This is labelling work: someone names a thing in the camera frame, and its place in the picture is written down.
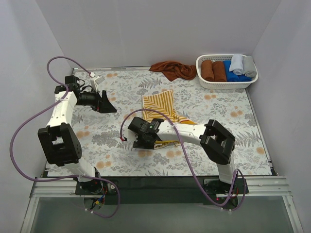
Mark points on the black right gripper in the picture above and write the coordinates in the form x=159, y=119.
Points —
x=140, y=142

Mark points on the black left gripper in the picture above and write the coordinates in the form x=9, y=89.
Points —
x=101, y=102

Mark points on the yellow striped towel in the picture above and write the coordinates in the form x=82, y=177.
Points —
x=163, y=102

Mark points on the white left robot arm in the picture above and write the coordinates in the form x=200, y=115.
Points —
x=60, y=144

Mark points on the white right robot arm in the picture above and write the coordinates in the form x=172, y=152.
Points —
x=217, y=142

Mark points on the floral patterned table mat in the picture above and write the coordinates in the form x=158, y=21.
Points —
x=99, y=134

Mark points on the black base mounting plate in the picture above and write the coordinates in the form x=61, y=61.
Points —
x=157, y=190

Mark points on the crumpled brown towel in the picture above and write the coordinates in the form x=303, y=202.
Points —
x=173, y=70

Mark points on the rolled brown towel left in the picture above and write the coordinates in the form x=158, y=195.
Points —
x=206, y=71

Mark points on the rolled brown towel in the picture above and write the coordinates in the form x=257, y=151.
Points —
x=218, y=69
x=206, y=71

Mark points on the rolled brown towel right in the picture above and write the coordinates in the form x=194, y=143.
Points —
x=218, y=69

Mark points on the rolled light blue towel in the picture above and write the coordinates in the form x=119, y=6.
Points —
x=237, y=64

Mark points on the rolled grey towel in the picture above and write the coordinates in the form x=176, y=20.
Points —
x=249, y=67

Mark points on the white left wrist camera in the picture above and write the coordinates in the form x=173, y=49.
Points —
x=95, y=81

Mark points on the aluminium frame rail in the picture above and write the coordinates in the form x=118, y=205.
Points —
x=257, y=186

